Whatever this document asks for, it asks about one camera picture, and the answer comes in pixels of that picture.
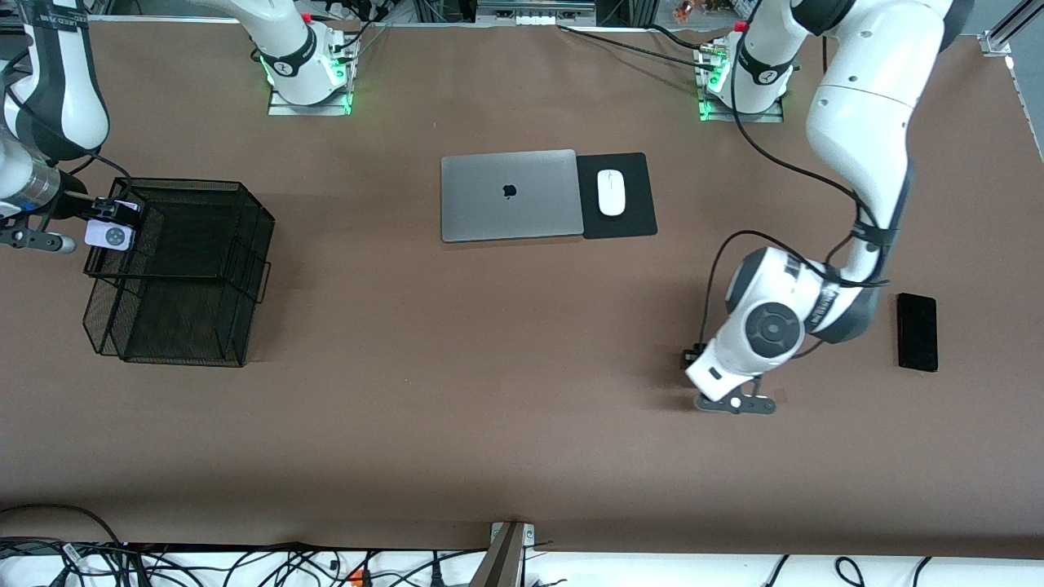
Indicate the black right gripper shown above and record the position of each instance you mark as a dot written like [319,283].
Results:
[68,205]

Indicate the lilac flip phone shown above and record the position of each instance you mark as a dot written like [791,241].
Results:
[110,236]

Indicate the black slab smartphone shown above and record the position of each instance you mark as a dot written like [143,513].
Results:
[917,334]

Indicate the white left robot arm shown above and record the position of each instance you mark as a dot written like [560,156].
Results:
[864,122]

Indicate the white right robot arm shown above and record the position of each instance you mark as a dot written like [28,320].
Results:
[73,90]

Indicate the black mesh two-tier tray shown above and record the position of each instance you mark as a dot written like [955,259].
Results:
[179,269]

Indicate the black mouse pad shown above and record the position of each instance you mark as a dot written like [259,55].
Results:
[640,196]

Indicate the white computer mouse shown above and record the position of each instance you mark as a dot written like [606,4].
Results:
[612,193]

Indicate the silver closed laptop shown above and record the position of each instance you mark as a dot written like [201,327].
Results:
[489,204]

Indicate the white power strip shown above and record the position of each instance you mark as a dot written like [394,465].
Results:
[534,18]

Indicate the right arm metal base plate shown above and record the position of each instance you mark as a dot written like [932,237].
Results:
[310,109]

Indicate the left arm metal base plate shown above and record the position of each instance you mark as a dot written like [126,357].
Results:
[718,117]

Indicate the aluminium camera post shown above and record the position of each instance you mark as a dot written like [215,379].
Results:
[502,562]

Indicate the aluminium frame profile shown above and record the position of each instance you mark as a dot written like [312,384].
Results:
[1011,28]

